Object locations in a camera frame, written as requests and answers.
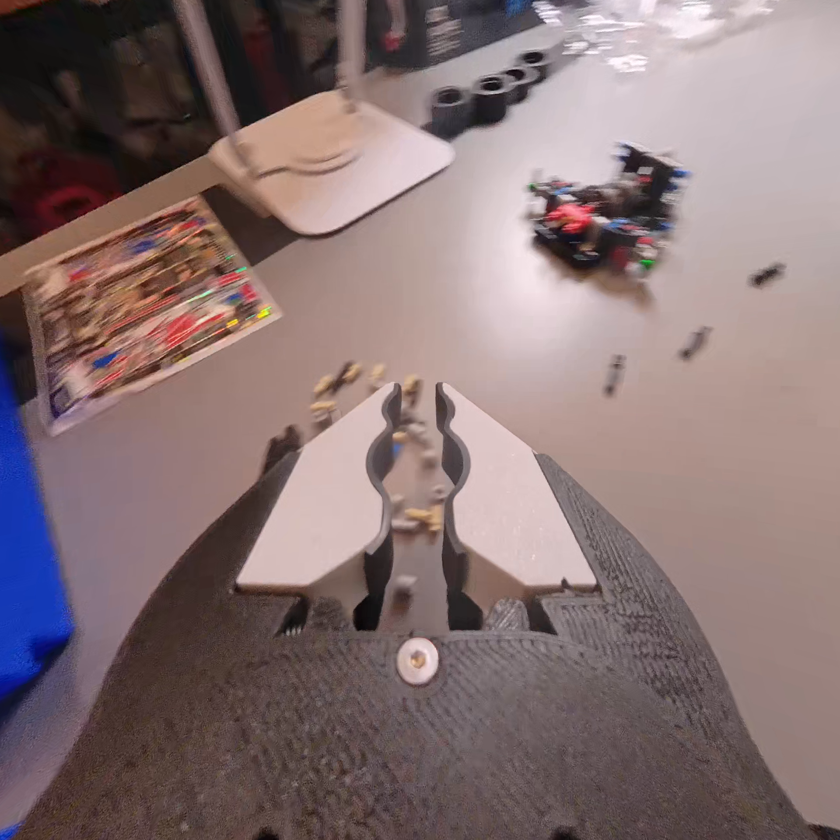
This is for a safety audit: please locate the white book stand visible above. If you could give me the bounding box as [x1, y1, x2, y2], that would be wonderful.
[172, 0, 457, 237]

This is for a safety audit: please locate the holographic sticker sheet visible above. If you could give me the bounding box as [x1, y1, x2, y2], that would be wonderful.
[21, 194, 284, 438]

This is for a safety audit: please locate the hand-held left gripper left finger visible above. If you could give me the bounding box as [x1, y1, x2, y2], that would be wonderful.
[235, 382, 403, 627]

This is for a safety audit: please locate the black lego set box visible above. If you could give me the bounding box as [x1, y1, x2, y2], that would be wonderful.
[367, 0, 547, 71]

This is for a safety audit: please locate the blue plastic bin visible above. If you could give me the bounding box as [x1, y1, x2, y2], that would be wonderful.
[0, 327, 76, 707]

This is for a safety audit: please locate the partly built lego assembly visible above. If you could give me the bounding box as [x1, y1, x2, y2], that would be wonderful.
[527, 140, 694, 281]

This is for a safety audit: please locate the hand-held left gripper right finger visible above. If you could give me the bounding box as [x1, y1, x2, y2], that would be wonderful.
[435, 382, 598, 630]

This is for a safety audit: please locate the pile of lego pieces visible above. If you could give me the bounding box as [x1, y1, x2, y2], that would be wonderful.
[261, 358, 462, 602]

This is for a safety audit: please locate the clear plastic bag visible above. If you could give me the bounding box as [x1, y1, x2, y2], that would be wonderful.
[530, 0, 790, 74]

